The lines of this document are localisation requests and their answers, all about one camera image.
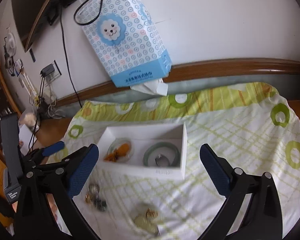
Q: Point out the blue hanging tissue pack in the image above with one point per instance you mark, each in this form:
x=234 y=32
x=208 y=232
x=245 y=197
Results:
x=127 y=42

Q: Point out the white power strip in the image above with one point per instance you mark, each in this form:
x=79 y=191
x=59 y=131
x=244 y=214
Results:
x=32 y=91

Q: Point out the black power adapter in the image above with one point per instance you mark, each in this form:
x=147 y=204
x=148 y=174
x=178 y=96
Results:
x=47 y=70

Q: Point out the wooden headboard rail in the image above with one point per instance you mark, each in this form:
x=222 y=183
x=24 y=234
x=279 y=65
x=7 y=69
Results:
x=199 y=70

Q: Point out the green stone silver pendant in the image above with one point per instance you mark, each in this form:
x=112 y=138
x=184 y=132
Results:
x=100 y=204

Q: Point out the white vivo cardboard box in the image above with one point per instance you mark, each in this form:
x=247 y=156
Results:
x=143 y=137

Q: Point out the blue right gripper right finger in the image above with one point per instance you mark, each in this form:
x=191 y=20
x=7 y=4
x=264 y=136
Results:
x=218 y=169

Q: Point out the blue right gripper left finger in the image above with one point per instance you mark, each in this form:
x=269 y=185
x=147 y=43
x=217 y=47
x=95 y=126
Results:
x=82 y=165

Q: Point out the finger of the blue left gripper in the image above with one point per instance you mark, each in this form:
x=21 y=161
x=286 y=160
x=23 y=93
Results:
x=48 y=151

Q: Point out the white wall socket panel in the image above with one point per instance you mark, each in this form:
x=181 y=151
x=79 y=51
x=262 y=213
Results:
x=56 y=74

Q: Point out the pale jade gold pendant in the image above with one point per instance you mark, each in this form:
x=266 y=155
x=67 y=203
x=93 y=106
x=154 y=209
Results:
x=146 y=221

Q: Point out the green jade bangle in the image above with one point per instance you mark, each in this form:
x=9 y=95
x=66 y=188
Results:
x=168 y=155

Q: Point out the wooden wall shelf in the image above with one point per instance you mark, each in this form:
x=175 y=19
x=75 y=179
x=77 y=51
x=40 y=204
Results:
x=30 y=15

